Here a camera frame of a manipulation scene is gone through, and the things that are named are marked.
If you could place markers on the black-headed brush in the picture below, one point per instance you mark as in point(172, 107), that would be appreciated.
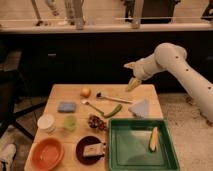
point(102, 96)

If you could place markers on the wooden table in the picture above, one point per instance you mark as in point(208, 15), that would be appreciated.
point(69, 139)

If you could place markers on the grey block on plate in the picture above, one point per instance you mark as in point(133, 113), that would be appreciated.
point(93, 150)

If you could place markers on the dark brown plate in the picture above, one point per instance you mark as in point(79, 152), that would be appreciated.
point(88, 140)

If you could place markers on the white cup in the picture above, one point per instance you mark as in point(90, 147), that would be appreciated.
point(46, 123)

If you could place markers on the metal spoon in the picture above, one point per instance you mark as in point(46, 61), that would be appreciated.
point(85, 102)

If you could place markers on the light blue cloth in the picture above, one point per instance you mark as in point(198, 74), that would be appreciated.
point(140, 109)

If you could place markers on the red bowl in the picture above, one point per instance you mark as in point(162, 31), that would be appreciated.
point(47, 154)

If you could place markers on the green cup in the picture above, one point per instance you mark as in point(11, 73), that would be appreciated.
point(70, 123)

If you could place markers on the black chair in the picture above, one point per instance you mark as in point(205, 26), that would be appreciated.
point(7, 98)

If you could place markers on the bunch of dark grapes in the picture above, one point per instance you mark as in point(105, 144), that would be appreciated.
point(95, 122)

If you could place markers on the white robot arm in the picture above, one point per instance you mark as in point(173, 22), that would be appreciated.
point(172, 58)

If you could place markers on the green plastic tray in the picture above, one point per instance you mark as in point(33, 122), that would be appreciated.
point(128, 146)

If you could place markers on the blue sponge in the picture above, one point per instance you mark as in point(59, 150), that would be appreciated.
point(66, 107)

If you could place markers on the orange fruit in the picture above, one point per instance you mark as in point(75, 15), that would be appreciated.
point(85, 92)

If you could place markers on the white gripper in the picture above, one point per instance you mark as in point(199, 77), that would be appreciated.
point(139, 74)

